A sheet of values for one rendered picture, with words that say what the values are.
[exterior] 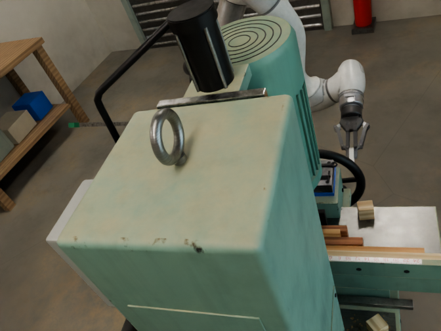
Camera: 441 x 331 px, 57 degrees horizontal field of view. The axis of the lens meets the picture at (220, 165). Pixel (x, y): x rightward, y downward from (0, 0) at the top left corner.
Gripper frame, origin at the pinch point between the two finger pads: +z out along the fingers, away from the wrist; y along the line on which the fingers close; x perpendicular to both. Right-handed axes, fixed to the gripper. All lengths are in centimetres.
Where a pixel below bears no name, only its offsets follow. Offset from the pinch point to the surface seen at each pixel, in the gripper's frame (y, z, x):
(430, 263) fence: 19, 44, -38
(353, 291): 2, 50, -26
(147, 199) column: -11, 53, -102
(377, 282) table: 8, 48, -31
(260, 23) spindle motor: -6, 17, -87
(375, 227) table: 8.0, 33.7, -28.4
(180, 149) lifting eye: -8, 47, -101
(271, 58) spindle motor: -3, 27, -90
